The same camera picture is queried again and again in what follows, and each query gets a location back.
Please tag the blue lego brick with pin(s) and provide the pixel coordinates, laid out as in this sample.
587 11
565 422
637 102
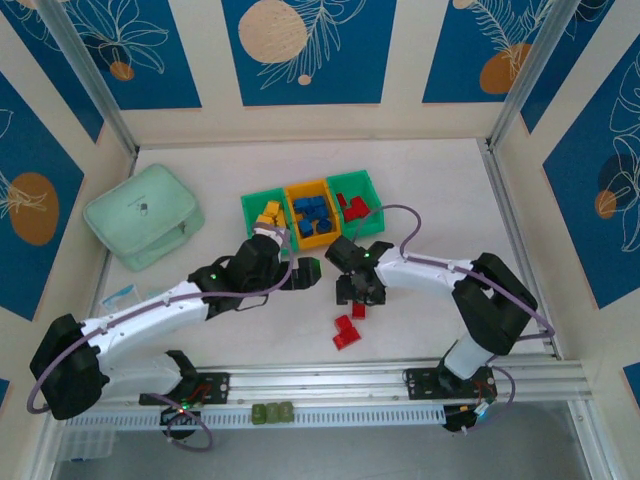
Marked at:
325 225
302 205
306 227
317 202
316 214

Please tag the yellow lego brick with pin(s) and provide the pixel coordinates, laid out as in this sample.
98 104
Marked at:
281 218
263 219
272 207

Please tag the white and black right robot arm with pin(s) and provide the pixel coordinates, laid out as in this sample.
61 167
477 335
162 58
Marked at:
425 272

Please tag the black arm base electronics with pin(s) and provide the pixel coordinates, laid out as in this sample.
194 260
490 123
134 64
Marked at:
457 420
175 419

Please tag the orange plastic bin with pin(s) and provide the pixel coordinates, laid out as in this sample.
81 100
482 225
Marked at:
320 242

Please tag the green plastic bin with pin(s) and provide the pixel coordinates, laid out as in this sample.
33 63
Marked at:
250 210
375 227

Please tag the clear plastic packet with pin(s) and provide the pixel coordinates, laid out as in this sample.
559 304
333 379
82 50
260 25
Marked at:
120 296

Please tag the mint green zip pouch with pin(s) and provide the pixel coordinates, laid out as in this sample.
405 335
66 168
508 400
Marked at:
135 210

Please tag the olive green keycap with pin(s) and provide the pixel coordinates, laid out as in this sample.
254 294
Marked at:
272 413
285 412
258 414

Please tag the clear plastic organizer box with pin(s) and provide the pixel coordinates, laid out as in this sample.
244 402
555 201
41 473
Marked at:
85 442

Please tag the aluminium front rail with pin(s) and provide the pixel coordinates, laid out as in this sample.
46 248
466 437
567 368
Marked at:
325 380

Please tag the aluminium frame post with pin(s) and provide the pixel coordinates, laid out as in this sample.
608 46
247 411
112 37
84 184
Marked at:
90 70
540 70

